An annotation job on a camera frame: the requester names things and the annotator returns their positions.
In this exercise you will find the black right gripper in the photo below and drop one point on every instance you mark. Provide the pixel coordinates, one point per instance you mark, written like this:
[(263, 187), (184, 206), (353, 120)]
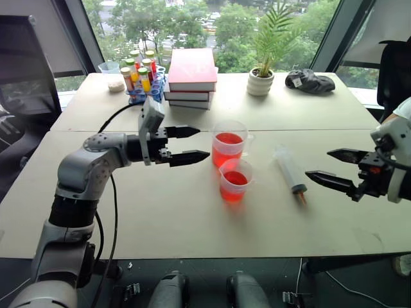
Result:
[(374, 179)]

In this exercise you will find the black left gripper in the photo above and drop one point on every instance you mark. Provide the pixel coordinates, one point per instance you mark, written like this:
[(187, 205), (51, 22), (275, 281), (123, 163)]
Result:
[(159, 134)]

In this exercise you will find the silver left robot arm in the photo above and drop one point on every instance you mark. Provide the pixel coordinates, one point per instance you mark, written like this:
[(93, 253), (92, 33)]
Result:
[(80, 167)]

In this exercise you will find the large beaker red liquid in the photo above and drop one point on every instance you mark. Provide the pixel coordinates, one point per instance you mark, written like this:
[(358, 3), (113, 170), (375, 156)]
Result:
[(228, 147)]

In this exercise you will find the clear plastic syringe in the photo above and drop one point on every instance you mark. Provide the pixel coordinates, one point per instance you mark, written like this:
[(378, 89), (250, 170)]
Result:
[(289, 171)]

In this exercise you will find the small beaker red liquid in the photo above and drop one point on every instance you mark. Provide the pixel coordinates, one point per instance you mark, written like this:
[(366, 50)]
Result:
[(234, 187)]

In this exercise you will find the red hardcover book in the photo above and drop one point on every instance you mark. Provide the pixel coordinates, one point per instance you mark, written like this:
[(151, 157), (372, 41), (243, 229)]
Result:
[(189, 104), (187, 95), (192, 69)]

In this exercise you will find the blue test tube rack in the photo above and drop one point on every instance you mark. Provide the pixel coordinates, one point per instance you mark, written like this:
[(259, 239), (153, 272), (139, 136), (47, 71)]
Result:
[(157, 88)]

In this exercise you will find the green-capped tube yellow liquid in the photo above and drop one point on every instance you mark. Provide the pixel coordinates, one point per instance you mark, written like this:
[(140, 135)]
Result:
[(143, 72), (130, 62)]

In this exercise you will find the person arm in white sleeve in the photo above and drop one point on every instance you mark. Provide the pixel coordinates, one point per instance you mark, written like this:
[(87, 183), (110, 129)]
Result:
[(403, 110)]

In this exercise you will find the white round sponge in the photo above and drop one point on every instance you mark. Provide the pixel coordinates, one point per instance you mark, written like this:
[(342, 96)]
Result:
[(116, 86)]

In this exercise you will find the yellow-capped tube red liquid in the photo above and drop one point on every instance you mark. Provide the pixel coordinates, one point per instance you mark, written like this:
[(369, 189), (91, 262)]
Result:
[(126, 72), (147, 62), (150, 54)]

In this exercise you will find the black crumpled cloth with tag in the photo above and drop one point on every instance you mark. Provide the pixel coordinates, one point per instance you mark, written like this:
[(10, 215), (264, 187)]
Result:
[(309, 81)]

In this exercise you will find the palm plant in white pot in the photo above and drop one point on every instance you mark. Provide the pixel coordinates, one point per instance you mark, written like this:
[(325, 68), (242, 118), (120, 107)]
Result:
[(260, 84)]

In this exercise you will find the green-capped tube red liquid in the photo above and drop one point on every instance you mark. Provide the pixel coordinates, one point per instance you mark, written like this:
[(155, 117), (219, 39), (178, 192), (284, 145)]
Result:
[(135, 54)]

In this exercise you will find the empty clear plastic beaker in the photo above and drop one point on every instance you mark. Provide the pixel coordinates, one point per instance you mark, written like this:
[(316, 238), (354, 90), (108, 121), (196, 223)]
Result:
[(108, 68)]

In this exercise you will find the black high-back chair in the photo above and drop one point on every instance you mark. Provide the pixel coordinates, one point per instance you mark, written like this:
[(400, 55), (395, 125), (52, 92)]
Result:
[(395, 73)]

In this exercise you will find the white shoe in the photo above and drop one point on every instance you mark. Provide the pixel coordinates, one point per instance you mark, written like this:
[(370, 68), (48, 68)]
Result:
[(403, 264)]

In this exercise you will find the dark rounded robot leg shape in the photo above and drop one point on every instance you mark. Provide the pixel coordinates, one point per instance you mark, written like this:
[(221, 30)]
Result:
[(168, 290), (247, 290)]

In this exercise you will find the black mesh office chair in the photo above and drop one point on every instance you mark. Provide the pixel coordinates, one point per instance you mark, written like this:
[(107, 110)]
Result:
[(25, 64)]

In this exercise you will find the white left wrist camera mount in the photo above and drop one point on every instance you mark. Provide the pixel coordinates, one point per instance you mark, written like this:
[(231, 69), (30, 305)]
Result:
[(151, 112)]

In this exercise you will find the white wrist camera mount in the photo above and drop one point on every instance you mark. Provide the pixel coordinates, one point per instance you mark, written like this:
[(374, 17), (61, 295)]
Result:
[(151, 112), (398, 134)]

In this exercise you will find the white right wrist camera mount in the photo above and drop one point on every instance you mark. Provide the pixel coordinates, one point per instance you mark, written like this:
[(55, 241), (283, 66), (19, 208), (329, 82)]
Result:
[(398, 134)]

